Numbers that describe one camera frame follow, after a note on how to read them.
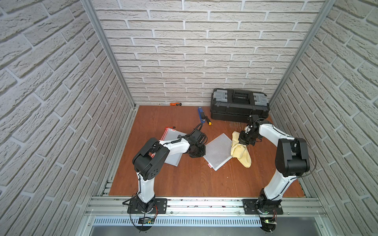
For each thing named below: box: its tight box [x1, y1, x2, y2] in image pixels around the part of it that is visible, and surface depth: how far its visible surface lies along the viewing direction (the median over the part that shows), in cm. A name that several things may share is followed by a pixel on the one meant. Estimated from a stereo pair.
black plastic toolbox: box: [210, 88, 271, 123], surface depth 102 cm
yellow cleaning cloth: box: [230, 130, 252, 169], surface depth 91 cm
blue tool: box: [197, 106, 206, 124], surface depth 116 cm
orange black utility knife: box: [169, 102, 182, 107], surface depth 124 cm
